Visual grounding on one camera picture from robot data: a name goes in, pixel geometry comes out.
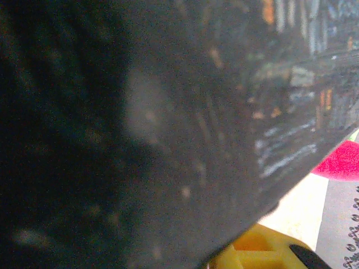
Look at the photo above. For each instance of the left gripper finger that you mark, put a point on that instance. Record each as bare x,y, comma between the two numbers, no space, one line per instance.
261,252

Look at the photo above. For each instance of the starry night painted box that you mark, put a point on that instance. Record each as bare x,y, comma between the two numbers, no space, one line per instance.
140,126

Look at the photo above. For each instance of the white pink plush toy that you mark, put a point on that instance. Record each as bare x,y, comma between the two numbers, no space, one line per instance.
339,161

